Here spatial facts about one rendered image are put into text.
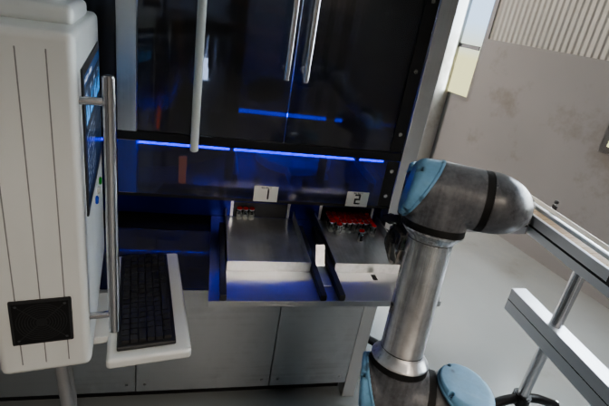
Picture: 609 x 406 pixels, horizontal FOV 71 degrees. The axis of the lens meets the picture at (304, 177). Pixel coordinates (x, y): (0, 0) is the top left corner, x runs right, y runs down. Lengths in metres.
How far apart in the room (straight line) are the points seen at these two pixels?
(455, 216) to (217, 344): 1.31
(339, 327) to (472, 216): 1.22
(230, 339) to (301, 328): 0.29
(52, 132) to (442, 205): 0.71
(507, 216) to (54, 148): 0.82
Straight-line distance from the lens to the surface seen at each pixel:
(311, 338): 1.93
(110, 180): 0.93
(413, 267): 0.84
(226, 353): 1.93
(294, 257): 1.43
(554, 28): 4.03
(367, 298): 1.33
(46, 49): 0.87
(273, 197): 1.51
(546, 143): 3.92
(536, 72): 4.03
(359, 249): 1.55
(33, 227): 0.99
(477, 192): 0.80
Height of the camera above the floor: 1.66
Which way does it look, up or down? 22 degrees down
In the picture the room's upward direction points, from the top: 9 degrees clockwise
